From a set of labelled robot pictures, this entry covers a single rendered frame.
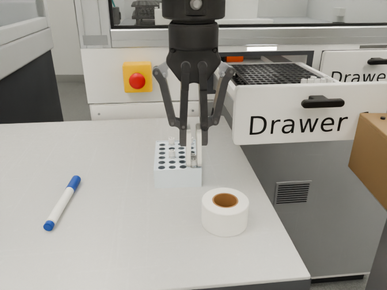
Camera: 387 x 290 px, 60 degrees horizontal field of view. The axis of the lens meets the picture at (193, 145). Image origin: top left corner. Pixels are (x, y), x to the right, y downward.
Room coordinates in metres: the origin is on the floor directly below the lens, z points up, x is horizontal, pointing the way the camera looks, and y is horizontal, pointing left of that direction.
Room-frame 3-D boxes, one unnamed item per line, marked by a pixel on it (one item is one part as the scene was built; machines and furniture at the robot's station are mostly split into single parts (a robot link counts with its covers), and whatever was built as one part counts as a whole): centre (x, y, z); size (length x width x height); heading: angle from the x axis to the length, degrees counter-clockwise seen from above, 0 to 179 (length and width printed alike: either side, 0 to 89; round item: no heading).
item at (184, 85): (0.52, 0.02, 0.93); 0.04 x 0.01 x 0.11; 4
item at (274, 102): (0.59, -0.22, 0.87); 0.29 x 0.02 x 0.11; 96
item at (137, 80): (0.82, 0.14, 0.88); 0.04 x 0.03 x 0.04; 96
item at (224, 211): (0.41, -0.05, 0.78); 0.07 x 0.07 x 0.04
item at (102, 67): (1.39, -0.17, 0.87); 1.02 x 0.95 x 0.14; 96
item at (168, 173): (0.57, 0.03, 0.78); 0.12 x 0.08 x 0.04; 4
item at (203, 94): (0.53, -0.02, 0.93); 0.04 x 0.01 x 0.11; 4
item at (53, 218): (0.46, 0.21, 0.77); 0.14 x 0.02 x 0.02; 0
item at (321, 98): (0.56, -0.22, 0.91); 0.07 x 0.04 x 0.01; 96
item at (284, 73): (0.79, -0.20, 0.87); 0.22 x 0.18 x 0.06; 6
